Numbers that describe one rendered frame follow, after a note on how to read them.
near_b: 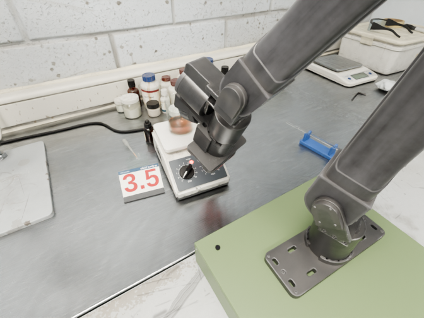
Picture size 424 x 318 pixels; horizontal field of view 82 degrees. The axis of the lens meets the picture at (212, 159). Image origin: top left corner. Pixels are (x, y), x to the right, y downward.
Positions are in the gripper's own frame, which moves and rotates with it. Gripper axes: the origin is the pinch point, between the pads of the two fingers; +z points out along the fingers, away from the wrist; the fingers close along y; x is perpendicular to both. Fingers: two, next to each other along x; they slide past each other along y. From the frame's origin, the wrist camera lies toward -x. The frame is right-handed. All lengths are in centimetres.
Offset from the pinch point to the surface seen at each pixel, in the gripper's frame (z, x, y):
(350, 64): 20, 3, -88
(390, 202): -5.4, 33.4, -22.8
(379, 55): 16, 9, -101
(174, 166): 1.4, -4.0, 6.5
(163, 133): 3.4, -12.7, 2.6
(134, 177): 5.7, -8.7, 14.0
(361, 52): 21, 1, -103
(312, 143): 5.1, 13.8, -28.9
